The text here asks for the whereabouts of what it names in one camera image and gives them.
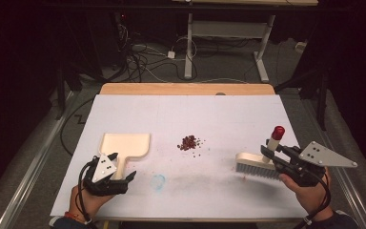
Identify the cream plastic dustpan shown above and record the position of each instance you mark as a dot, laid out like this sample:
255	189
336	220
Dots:
127	146

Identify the white power strip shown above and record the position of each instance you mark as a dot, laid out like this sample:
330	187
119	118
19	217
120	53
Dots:
300	46

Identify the white power adapter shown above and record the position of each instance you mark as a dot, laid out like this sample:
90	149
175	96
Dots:
171	54

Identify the aluminium floor rail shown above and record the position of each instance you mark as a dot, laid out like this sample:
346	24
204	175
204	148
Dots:
346	191
31	178

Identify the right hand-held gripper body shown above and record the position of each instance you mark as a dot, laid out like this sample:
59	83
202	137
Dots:
301	168

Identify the white desk frame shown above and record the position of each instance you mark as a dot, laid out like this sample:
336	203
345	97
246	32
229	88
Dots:
228	29

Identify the white table sheet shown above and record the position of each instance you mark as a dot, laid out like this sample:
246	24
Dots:
187	111

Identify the person's right hand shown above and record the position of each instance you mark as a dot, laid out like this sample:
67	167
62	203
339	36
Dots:
309	195

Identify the pile of red beans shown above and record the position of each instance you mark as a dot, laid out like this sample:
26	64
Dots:
188	143

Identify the black stand leg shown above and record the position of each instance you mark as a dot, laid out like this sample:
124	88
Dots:
321	101
60	95

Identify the person's left hand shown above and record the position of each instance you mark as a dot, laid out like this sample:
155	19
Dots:
89	202

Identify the cream brush with red cap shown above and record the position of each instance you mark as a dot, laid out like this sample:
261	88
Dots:
251	160

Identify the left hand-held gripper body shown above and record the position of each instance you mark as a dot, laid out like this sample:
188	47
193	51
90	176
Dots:
103	170

